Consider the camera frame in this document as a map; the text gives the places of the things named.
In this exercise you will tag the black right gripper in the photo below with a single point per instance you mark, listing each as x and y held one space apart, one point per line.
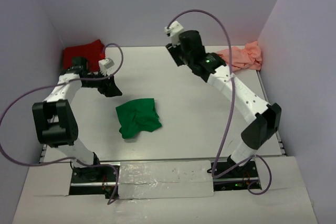
173 51

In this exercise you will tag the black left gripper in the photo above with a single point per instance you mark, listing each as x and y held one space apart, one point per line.
109 88

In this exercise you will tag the green t-shirt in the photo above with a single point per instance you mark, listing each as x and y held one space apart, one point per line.
136 116

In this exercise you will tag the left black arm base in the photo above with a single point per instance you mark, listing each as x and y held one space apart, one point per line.
94 181

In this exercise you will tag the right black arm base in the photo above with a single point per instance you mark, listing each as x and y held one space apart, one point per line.
238 179

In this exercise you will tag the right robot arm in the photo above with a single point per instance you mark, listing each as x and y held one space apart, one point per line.
263 119

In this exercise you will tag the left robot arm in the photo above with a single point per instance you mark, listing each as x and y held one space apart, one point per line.
54 120

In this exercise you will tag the red folded t-shirt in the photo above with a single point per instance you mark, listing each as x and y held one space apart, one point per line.
93 52

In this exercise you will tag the pink crumpled t-shirt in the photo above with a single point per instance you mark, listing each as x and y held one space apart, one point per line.
250 57

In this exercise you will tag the silver taped cover plate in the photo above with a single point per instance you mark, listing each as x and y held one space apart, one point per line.
155 180

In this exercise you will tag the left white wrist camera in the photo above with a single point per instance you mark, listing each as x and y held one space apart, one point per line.
106 66

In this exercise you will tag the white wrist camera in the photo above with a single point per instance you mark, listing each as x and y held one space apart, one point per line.
106 66
173 32

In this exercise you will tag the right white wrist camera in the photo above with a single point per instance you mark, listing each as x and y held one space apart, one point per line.
173 32

